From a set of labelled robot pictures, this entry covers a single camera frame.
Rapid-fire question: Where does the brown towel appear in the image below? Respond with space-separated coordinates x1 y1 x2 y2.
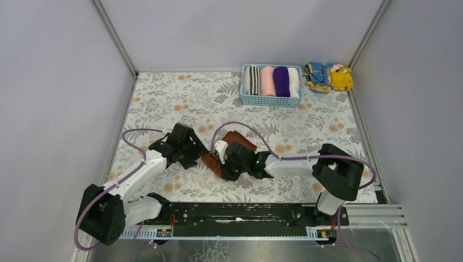
201 131 257 181

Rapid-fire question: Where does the purple towel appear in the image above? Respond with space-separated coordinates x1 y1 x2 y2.
272 66 290 97

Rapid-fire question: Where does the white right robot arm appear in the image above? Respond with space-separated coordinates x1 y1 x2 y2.
213 140 364 216

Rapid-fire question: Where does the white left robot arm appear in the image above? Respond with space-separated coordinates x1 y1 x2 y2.
73 123 208 251

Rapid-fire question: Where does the floral patterned table mat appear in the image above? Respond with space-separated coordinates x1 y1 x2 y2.
106 72 365 203

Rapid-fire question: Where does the light blue plastic basket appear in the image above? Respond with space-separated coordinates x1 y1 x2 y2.
240 64 305 108

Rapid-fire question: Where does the pink rolled towel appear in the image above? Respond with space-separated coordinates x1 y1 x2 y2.
260 66 276 97

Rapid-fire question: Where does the striped rolled towel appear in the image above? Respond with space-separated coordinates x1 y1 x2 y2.
243 65 261 96

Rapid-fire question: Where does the white rolled towel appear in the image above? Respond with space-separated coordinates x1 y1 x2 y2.
288 67 300 98

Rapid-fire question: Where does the blue yellow cartoon towel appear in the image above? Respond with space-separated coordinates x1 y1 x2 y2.
302 62 354 93

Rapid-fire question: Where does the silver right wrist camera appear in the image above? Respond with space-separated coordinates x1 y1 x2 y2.
214 140 229 164

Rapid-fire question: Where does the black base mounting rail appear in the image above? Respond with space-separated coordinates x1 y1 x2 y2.
145 202 349 238

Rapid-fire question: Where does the slotted cable duct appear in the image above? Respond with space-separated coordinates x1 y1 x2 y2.
119 227 337 244

